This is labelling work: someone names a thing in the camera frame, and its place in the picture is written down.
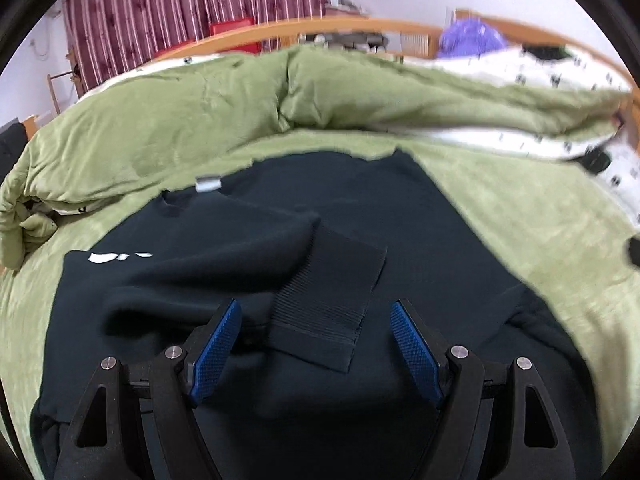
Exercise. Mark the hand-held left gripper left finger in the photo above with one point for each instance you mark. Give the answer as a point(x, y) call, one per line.
point(215, 355)

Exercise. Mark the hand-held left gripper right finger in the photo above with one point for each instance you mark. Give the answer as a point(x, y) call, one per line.
point(415, 355)

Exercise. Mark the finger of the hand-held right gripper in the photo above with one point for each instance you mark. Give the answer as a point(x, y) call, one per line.
point(634, 254)

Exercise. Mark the dark navy sweater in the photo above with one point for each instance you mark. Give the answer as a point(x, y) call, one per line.
point(400, 235)

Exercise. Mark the green plush bed blanket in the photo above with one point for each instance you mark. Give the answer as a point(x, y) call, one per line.
point(525, 220)

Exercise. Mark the green quilt white floral lining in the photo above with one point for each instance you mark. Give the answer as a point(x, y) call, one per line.
point(150, 120)

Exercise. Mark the purple plush toy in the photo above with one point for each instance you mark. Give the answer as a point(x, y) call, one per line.
point(470, 35)

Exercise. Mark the black clothing pile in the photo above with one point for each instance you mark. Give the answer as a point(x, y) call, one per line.
point(11, 150)

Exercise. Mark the red box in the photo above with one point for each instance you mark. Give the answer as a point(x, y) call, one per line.
point(231, 27)
point(175, 48)

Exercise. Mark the wooden rack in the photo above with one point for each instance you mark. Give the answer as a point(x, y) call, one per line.
point(62, 85)

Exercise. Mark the maroon striped floral curtain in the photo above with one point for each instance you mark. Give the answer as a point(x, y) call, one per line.
point(150, 0)

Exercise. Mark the wooden bed frame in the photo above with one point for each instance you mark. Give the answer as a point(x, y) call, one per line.
point(350, 25)

